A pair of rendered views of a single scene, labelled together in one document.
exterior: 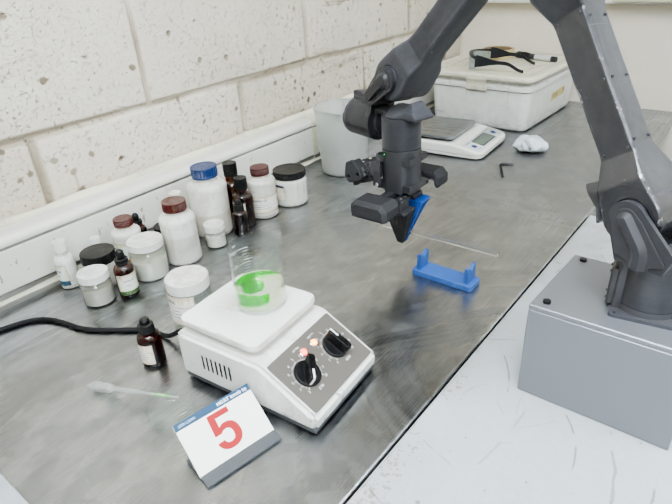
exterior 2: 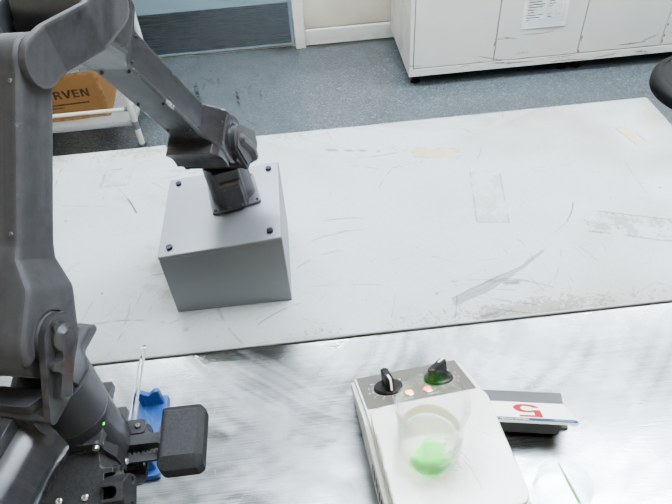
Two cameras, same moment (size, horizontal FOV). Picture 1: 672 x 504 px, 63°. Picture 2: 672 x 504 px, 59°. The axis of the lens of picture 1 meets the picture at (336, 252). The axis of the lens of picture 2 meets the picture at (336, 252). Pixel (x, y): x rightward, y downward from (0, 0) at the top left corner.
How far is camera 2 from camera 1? 0.84 m
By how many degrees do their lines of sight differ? 95
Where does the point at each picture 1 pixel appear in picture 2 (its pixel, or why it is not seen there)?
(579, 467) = (336, 248)
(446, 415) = (356, 319)
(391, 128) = (93, 378)
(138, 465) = (610, 459)
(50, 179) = not seen: outside the picture
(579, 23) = (141, 46)
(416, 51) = (41, 254)
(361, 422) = (414, 358)
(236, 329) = (482, 424)
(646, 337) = (274, 181)
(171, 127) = not seen: outside the picture
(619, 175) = (217, 123)
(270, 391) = not seen: hidden behind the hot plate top
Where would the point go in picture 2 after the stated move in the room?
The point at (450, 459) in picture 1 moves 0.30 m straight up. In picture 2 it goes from (391, 297) to (394, 100)
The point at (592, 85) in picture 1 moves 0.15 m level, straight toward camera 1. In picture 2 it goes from (171, 86) to (316, 54)
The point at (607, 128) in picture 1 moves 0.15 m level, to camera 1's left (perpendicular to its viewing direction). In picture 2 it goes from (190, 106) to (285, 162)
